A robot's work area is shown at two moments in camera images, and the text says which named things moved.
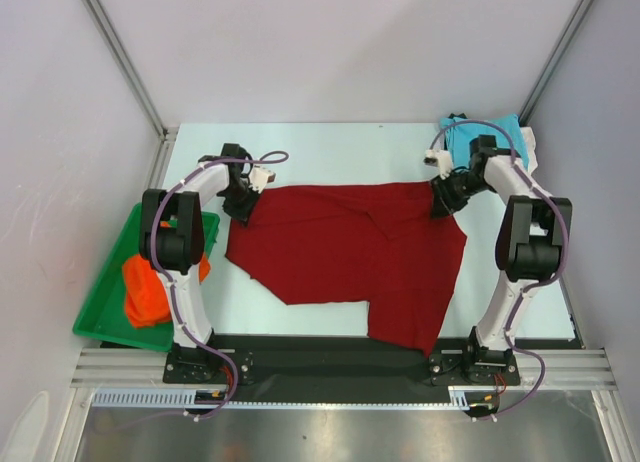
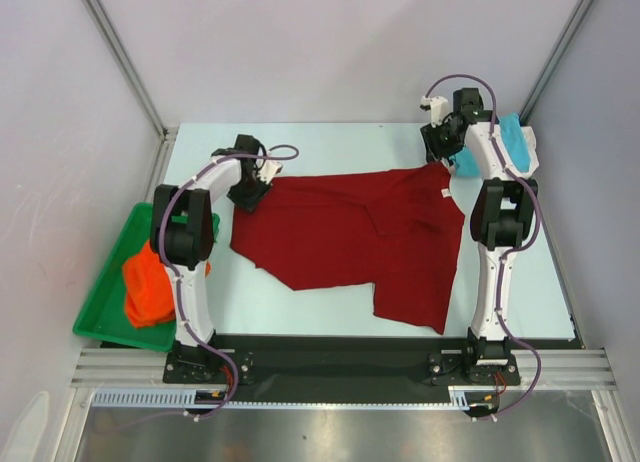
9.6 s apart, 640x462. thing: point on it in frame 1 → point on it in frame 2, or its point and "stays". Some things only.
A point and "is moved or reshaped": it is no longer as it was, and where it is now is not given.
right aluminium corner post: x=562 y=52 stays
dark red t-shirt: x=342 y=244 is moved or reshaped
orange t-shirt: x=145 y=293 stays
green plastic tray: x=104 y=314 stays
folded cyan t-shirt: x=461 y=136 stays
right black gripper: x=445 y=198 → x=437 y=145
